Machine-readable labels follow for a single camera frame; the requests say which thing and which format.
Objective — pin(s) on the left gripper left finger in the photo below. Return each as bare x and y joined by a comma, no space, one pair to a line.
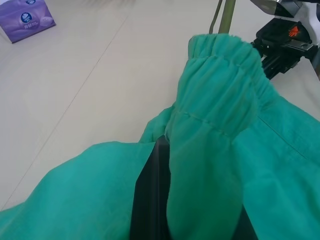
152,190

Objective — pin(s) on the green shorts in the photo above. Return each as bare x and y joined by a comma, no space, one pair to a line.
225,150

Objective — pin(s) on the purple tissue box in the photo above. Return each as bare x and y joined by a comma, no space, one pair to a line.
23,21

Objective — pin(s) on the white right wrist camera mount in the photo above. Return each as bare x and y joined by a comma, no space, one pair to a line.
311,22

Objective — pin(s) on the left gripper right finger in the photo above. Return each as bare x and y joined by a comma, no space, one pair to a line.
246,227

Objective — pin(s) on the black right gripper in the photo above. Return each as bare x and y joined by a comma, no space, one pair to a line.
282,37

